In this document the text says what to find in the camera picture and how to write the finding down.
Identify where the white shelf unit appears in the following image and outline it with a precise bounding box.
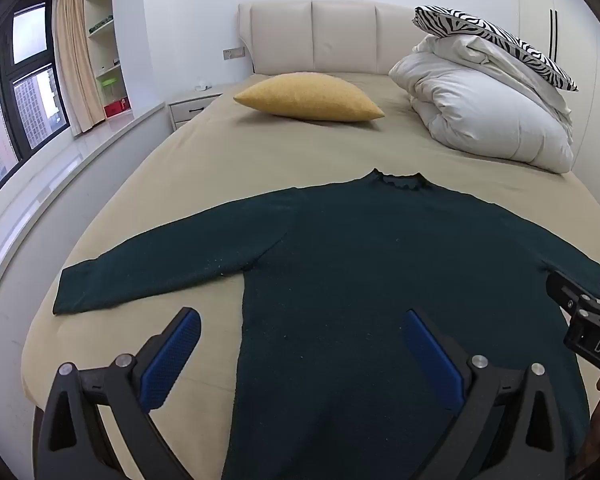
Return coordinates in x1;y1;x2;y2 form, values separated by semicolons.
82;0;131;122

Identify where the white wardrobe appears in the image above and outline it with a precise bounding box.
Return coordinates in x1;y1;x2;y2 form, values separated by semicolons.
517;0;600;201

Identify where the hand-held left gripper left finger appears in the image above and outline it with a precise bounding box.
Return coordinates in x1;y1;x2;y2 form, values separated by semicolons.
32;306;203;480

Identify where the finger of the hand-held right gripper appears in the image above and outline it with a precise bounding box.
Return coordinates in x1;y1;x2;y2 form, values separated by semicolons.
546;270;588;313

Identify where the white window sill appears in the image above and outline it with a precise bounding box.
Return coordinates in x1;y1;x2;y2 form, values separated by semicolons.
0;102;171;321

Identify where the beige curtain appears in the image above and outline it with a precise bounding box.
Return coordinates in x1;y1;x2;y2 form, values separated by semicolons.
52;0;106;137

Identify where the black framed window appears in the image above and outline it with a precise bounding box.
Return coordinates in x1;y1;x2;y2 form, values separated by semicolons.
0;0;71;206

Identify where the white nightstand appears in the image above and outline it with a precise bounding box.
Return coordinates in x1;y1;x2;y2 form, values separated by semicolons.
167;84;228;133

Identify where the dark green knit sweater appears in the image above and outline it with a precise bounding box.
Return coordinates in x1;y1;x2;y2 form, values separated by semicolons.
52;167;600;480

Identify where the cream padded headboard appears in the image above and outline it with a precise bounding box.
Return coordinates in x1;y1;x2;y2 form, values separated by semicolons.
237;0;431;78

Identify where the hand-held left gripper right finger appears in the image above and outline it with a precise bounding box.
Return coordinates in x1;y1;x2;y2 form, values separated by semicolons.
402;308;567;480

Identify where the yellow pillow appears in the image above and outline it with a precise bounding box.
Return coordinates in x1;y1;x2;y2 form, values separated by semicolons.
233;72;386;122

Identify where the bed with beige sheet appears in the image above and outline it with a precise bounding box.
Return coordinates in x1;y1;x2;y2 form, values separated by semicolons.
20;71;600;480

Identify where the zebra striped pillow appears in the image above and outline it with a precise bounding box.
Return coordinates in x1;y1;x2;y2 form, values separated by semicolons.
412;6;579;92

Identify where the white folded duvet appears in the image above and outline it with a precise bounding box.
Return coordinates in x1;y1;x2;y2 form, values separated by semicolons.
388;35;576;175

